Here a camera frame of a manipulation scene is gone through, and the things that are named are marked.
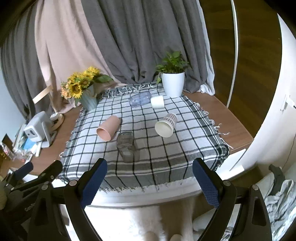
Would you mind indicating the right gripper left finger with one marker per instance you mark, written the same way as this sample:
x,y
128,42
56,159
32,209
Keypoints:
x,y
69,201

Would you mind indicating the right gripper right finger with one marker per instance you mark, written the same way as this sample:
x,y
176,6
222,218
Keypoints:
x,y
252,222

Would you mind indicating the grey glass cup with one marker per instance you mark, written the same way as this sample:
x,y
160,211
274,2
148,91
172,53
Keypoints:
x,y
127,147

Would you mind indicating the pink plastic cup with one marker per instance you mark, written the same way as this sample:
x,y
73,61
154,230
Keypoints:
x,y
108,128

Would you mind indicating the houndstooth paper cup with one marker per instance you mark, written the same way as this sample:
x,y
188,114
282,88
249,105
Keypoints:
x,y
165,127

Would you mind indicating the clear bluish plastic cup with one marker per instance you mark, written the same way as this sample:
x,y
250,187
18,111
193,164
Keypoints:
x,y
140,99

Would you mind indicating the plain white cup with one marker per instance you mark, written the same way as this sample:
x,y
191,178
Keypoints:
x,y
157,102

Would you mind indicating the grey crumpled clothing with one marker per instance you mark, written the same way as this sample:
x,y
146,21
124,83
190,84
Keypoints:
x,y
280,201

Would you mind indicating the white grey desk device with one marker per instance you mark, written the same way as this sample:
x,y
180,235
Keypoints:
x,y
39,129

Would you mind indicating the black white checked tablecloth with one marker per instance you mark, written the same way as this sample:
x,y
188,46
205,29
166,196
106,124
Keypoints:
x,y
162,160

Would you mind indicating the light blue flower bucket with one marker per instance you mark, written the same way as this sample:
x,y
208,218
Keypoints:
x,y
89,98

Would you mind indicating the yellow sunflower bouquet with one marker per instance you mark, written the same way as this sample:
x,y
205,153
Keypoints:
x,y
78,84

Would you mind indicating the white plant pot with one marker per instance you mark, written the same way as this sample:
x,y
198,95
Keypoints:
x,y
173,84

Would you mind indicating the beige pink curtain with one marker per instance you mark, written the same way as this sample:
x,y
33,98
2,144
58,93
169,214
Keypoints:
x,y
65,45

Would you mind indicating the green potted plant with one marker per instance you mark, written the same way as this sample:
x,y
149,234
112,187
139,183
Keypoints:
x,y
173,63

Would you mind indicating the grey curtain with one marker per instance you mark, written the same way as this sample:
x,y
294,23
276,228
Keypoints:
x,y
133,37

